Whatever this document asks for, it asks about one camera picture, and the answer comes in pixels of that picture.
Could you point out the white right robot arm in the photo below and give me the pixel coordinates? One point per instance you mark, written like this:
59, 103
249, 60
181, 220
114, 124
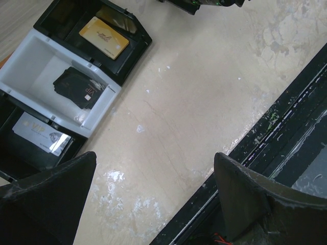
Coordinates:
192, 6

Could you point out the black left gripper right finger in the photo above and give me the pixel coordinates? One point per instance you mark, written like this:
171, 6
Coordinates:
257, 210

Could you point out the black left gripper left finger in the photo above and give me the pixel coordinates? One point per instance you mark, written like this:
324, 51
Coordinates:
46, 208

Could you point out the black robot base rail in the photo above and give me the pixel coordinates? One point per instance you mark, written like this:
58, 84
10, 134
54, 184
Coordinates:
287, 145

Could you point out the silver VIP credit card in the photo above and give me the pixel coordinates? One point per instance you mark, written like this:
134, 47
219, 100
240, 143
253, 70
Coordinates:
40, 134

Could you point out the three-compartment sorting tray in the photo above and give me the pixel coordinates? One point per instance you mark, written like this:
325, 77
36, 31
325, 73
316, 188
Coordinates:
52, 46

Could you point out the gold credit card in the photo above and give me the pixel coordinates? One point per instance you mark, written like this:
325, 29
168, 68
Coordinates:
104, 38

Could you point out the black VIP credit card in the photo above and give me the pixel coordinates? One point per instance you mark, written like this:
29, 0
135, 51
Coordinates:
82, 90

